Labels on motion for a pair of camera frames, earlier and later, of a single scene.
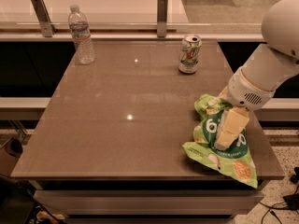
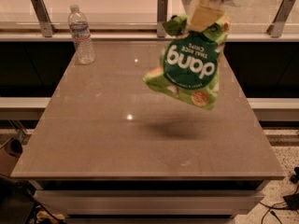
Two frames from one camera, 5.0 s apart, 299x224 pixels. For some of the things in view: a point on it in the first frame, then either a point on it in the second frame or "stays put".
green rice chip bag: (234, 161) → (191, 60)
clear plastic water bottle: (78, 24) stays put
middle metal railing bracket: (162, 16) stays put
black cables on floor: (291, 201) stays put
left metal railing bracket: (43, 16) stays put
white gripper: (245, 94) → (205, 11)
